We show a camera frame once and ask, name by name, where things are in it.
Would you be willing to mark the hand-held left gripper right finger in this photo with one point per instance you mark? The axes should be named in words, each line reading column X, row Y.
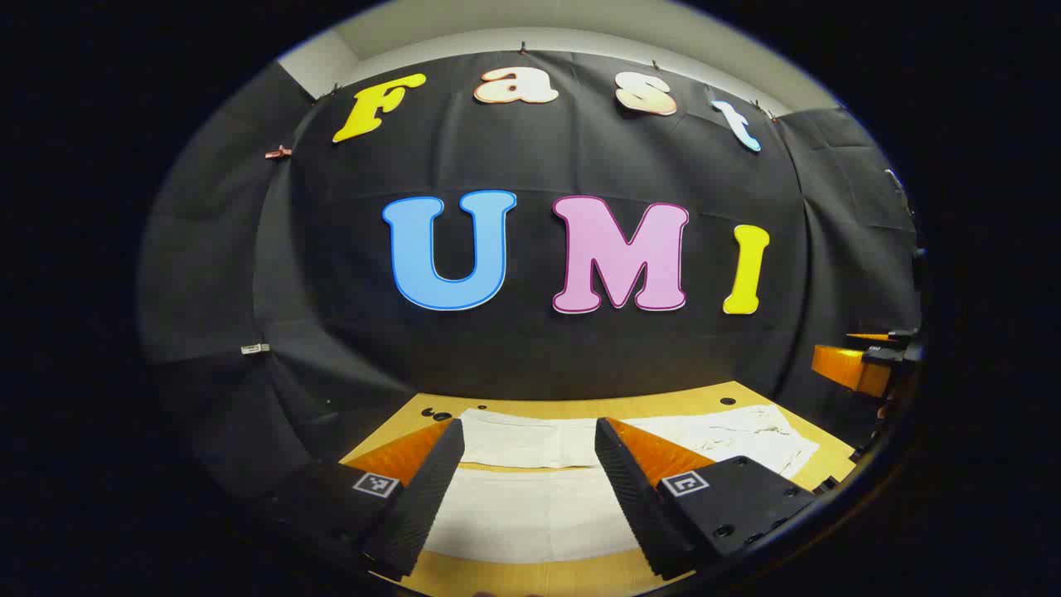
column 634, row 506

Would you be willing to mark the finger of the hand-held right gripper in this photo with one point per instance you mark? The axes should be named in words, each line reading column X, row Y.
column 883, row 336
column 845, row 369

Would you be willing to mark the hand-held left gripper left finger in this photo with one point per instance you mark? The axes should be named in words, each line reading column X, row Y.
column 423, row 506

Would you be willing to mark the white jeans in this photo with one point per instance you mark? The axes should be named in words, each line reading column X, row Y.
column 530, row 514

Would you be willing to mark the silver clip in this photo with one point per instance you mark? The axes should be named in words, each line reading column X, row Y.
column 893, row 181
column 254, row 348

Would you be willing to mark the black backdrop cloth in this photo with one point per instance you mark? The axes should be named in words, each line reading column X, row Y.
column 530, row 348

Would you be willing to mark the copper clip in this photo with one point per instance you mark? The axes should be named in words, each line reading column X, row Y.
column 278, row 152

